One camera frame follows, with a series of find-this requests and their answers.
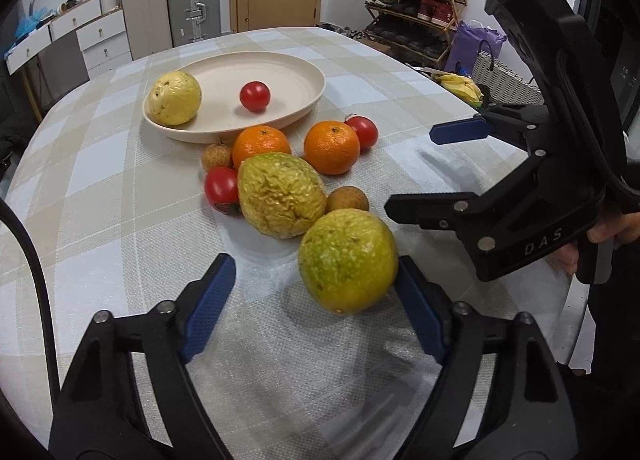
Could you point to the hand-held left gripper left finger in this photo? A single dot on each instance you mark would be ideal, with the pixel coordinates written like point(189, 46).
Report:
point(210, 305)

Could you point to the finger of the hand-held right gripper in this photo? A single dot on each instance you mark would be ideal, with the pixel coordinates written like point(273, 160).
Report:
point(425, 207)
point(460, 131)

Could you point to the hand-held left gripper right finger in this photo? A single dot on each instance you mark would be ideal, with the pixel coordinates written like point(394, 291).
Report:
point(420, 310)

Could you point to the brown longan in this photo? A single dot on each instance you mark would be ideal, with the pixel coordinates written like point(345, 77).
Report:
point(348, 200)
point(216, 156)

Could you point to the yellow green guava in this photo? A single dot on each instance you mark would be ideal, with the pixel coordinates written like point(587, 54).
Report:
point(348, 265)

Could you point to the red tomato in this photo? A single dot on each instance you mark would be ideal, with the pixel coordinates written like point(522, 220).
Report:
point(365, 133)
point(221, 185)
point(255, 96)

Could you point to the orange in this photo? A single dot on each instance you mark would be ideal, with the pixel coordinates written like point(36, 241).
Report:
point(262, 143)
point(332, 148)

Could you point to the wrinkled yellow guava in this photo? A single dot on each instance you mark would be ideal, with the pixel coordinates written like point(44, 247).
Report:
point(280, 195)

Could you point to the beige round plate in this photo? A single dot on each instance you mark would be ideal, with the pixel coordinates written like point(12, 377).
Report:
point(280, 85)

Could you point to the person's right forearm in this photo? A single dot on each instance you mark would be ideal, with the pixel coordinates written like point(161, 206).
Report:
point(617, 315)

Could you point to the person's right hand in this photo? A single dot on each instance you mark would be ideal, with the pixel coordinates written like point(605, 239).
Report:
point(620, 227)

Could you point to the white wicker basket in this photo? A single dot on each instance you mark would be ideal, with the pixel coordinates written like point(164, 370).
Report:
point(505, 80)

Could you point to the purple bag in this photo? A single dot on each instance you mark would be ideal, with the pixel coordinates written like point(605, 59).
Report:
point(472, 48)

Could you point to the wooden shoe rack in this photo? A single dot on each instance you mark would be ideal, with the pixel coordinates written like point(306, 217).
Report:
point(452, 33)

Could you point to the checkered tablecloth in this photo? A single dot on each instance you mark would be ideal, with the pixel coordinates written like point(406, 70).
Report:
point(125, 190)

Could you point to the loose sneakers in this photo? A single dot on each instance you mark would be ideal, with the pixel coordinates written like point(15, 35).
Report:
point(345, 31)

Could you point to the smooth yellow guava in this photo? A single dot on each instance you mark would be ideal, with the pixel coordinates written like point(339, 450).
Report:
point(172, 98)

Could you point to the black jacket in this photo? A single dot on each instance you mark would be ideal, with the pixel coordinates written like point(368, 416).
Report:
point(6, 150)

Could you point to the wooden stick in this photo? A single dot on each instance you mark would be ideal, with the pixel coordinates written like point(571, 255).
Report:
point(32, 93)

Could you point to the white drawer desk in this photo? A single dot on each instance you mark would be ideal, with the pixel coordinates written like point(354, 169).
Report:
point(100, 35)

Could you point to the silver suitcase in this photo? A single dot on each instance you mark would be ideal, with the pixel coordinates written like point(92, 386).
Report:
point(192, 5)

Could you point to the beige suitcase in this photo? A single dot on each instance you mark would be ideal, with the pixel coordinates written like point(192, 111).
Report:
point(146, 15)

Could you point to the blue plastic bag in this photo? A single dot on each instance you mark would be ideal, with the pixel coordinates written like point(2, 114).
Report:
point(30, 24)

